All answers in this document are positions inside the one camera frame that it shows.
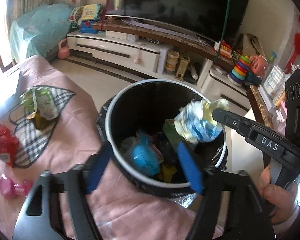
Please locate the red snack bag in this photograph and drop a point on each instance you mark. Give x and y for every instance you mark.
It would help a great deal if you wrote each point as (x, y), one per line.
(9, 145)

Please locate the teal covered furniture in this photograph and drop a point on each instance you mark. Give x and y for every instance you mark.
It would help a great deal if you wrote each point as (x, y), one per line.
(39, 31)

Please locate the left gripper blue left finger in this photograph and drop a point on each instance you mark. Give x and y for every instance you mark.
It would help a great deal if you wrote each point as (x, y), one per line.
(95, 167)

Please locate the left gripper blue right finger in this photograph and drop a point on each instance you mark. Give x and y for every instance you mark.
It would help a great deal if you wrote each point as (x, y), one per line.
(192, 172)

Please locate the black television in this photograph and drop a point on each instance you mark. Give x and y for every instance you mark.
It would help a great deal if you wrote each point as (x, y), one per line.
(213, 19)

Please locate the rainbow stacking ring toy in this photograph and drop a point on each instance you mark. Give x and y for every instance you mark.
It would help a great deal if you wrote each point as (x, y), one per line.
(238, 73)

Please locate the pale blue yellow bag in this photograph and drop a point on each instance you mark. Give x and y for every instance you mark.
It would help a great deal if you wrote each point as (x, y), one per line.
(195, 122)

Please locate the pink pig toy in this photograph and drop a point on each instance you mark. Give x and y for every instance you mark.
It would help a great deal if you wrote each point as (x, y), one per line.
(258, 65)

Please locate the pink tablecloth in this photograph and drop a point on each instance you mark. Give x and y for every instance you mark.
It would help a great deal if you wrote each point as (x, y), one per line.
(119, 209)

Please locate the black trash bin white rim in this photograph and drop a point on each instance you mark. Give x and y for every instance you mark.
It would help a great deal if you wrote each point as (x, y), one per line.
(143, 107)

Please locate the green yellow snack bag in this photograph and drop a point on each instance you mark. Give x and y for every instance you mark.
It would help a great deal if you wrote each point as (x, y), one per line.
(40, 107)

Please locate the white tv cabinet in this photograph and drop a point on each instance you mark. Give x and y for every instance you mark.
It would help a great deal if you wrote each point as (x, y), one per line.
(150, 59)

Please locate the pink kettlebell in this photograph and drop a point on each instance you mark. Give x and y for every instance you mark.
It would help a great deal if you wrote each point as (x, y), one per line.
(63, 49)

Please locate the green drink carton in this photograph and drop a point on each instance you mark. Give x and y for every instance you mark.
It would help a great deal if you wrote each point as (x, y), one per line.
(171, 133)

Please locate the toy cash register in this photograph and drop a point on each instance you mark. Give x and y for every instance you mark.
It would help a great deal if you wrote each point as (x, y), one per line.
(91, 13)

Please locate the pink plastic wrapper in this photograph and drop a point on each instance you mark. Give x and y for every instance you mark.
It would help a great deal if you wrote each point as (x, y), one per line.
(9, 189)

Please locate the person's right hand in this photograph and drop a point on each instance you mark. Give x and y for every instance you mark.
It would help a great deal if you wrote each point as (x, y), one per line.
(285, 201)

